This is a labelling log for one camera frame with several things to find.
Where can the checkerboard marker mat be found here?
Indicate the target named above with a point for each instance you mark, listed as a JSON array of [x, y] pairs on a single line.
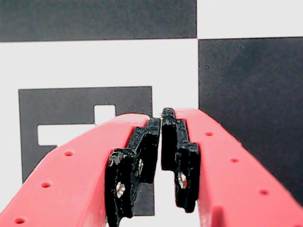
[[94, 66]]

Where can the red gripper finger with black pad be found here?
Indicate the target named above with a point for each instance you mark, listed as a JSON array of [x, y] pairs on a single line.
[[236, 184], [71, 177]]

